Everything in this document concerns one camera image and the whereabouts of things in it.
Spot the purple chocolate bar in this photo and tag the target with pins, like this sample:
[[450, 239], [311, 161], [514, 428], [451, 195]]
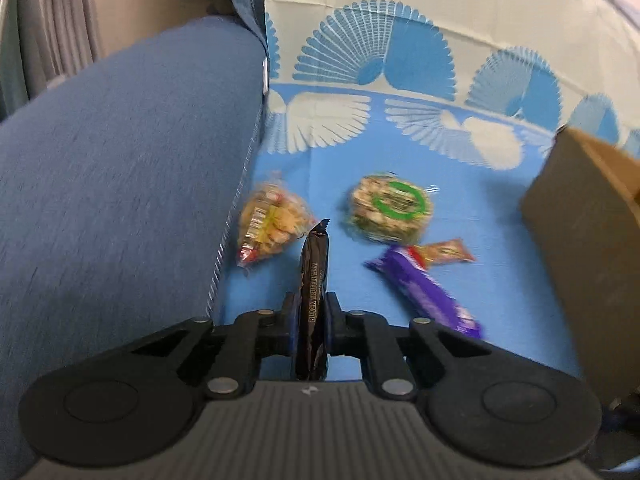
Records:
[[420, 290]]

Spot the grey curtain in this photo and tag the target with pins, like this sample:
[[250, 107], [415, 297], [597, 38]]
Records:
[[45, 25]]

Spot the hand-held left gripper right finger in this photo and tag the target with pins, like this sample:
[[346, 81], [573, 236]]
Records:
[[331, 327]]

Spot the black chocolate bar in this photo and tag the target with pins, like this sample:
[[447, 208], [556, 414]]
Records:
[[312, 285]]

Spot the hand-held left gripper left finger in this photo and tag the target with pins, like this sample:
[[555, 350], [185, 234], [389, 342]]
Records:
[[287, 327]]

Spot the brown cardboard box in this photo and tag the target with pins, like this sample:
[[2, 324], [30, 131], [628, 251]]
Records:
[[590, 260]]

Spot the clear peanut snack bag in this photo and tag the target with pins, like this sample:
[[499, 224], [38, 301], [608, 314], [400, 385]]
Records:
[[270, 220]]

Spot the round puffed grain cake packet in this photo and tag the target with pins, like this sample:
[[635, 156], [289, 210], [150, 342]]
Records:
[[390, 210]]

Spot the small red candy packet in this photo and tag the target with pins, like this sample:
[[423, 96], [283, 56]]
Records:
[[445, 251]]

